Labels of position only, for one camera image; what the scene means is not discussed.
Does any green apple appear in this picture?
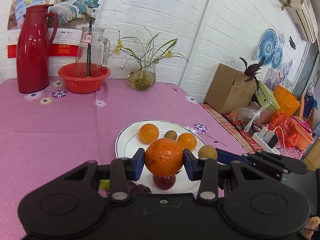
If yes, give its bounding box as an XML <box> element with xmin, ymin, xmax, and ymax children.
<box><xmin>100</xmin><ymin>179</ymin><xmax>110</xmax><ymax>191</ymax></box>

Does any dark purple plum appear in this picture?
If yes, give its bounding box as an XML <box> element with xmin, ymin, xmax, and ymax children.
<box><xmin>129</xmin><ymin>181</ymin><xmax>151</xmax><ymax>197</ymax></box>

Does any large rough orange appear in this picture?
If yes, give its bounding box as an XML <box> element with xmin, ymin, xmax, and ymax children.
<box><xmin>144</xmin><ymin>138</ymin><xmax>183</xmax><ymax>177</ymax></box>

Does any dark red plum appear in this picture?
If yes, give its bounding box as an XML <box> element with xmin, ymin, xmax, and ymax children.
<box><xmin>152</xmin><ymin>175</ymin><xmax>176</xmax><ymax>190</ymax></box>

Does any brown longan fruit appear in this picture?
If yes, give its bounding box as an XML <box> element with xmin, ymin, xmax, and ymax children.
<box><xmin>198</xmin><ymin>145</ymin><xmax>217</xmax><ymax>160</ymax></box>
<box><xmin>164</xmin><ymin>130</ymin><xmax>177</xmax><ymax>140</ymax></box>

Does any plaid cloth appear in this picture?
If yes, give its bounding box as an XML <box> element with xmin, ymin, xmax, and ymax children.
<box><xmin>201</xmin><ymin>104</ymin><xmax>263</xmax><ymax>154</ymax></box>

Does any white round plate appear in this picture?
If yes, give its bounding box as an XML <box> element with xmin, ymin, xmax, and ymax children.
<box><xmin>115</xmin><ymin>120</ymin><xmax>205</xmax><ymax>194</ymax></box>

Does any small mandarin orange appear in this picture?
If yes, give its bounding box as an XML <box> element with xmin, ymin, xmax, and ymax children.
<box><xmin>177</xmin><ymin>133</ymin><xmax>197</xmax><ymax>152</ymax></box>

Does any white power strip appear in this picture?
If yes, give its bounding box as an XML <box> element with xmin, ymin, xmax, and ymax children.
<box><xmin>252</xmin><ymin>127</ymin><xmax>281</xmax><ymax>155</ymax></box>

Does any smooth orange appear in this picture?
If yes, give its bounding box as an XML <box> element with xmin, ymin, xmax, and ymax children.
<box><xmin>139</xmin><ymin>124</ymin><xmax>159</xmax><ymax>145</ymax></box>

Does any clear plastic bag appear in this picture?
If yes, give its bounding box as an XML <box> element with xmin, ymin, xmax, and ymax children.
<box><xmin>228</xmin><ymin>101</ymin><xmax>271</xmax><ymax>133</ymax></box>

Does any cardboard box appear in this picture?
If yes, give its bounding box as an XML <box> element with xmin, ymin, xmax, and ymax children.
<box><xmin>204</xmin><ymin>64</ymin><xmax>257</xmax><ymax>114</ymax></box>

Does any red plastic bag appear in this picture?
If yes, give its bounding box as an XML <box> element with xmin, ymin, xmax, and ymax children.
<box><xmin>268</xmin><ymin>113</ymin><xmax>298</xmax><ymax>148</ymax></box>

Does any green box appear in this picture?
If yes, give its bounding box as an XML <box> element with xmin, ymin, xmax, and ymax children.
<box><xmin>255</xmin><ymin>80</ymin><xmax>280</xmax><ymax>111</ymax></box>

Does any orange plastic basket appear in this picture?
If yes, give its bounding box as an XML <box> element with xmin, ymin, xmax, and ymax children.
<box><xmin>292</xmin><ymin>116</ymin><xmax>313</xmax><ymax>151</ymax></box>

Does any orange plastic bin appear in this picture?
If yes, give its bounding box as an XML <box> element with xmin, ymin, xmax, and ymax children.
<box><xmin>273</xmin><ymin>85</ymin><xmax>300</xmax><ymax>116</ymax></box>

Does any pink floral tablecloth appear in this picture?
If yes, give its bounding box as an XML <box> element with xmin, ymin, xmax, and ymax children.
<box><xmin>1</xmin><ymin>78</ymin><xmax>245</xmax><ymax>239</ymax></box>

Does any dark purple plant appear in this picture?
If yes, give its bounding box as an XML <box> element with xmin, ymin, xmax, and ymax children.
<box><xmin>240</xmin><ymin>56</ymin><xmax>265</xmax><ymax>91</ymax></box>

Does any glass vase with plant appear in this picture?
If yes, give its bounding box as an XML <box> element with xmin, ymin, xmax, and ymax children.
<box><xmin>110</xmin><ymin>27</ymin><xmax>189</xmax><ymax>92</ymax></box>

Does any red plastic basin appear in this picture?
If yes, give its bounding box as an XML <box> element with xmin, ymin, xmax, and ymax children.
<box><xmin>58</xmin><ymin>63</ymin><xmax>111</xmax><ymax>94</ymax></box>

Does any blue paper fans decoration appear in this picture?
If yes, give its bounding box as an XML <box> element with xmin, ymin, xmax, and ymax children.
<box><xmin>253</xmin><ymin>28</ymin><xmax>293</xmax><ymax>82</ymax></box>

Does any black stirring stick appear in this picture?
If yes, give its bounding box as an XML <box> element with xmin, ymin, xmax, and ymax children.
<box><xmin>87</xmin><ymin>20</ymin><xmax>92</xmax><ymax>77</ymax></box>

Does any glass pitcher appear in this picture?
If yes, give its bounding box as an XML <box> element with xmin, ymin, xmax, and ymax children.
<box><xmin>74</xmin><ymin>28</ymin><xmax>110</xmax><ymax>77</ymax></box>

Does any red thermos jug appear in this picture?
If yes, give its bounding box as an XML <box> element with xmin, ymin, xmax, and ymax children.
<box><xmin>16</xmin><ymin>4</ymin><xmax>59</xmax><ymax>94</ymax></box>

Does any white air conditioner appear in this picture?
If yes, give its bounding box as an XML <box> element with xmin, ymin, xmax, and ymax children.
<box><xmin>286</xmin><ymin>0</ymin><xmax>319</xmax><ymax>43</ymax></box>

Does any bedding calendar poster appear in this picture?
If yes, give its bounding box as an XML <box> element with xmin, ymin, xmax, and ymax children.
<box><xmin>7</xmin><ymin>0</ymin><xmax>103</xmax><ymax>58</ymax></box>

